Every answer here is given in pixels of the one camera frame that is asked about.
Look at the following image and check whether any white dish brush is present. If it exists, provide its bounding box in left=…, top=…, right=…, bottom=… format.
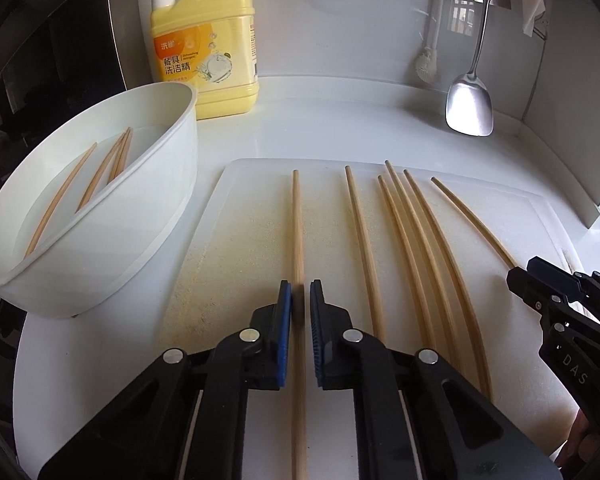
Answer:
left=414, top=0, right=444, bottom=84

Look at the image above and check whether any person's right hand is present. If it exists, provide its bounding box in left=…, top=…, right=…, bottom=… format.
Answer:
left=554, top=410, right=600, bottom=468

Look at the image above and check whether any steel spatula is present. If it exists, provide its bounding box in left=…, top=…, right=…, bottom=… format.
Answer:
left=445, top=0, right=494, bottom=136

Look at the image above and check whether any white plastic cutting board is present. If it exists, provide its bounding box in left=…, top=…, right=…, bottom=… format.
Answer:
left=159, top=159, right=579, bottom=453

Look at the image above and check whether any wooden chopstick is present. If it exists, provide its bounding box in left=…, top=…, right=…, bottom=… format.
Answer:
left=291, top=170, right=308, bottom=479
left=76, top=129, right=130, bottom=211
left=377, top=176, right=434, bottom=347
left=108, top=127, right=133, bottom=183
left=430, top=177, right=518, bottom=269
left=344, top=165, right=387, bottom=342
left=24, top=143, right=97, bottom=257
left=562, top=250, right=579, bottom=273
left=385, top=160, right=466, bottom=373
left=403, top=169, right=493, bottom=401

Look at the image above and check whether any white round basin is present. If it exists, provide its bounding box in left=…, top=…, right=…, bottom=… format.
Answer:
left=0, top=81, right=198, bottom=318

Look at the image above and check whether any yellow dish detergent bottle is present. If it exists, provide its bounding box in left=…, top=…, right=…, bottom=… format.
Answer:
left=150, top=0, right=260, bottom=119

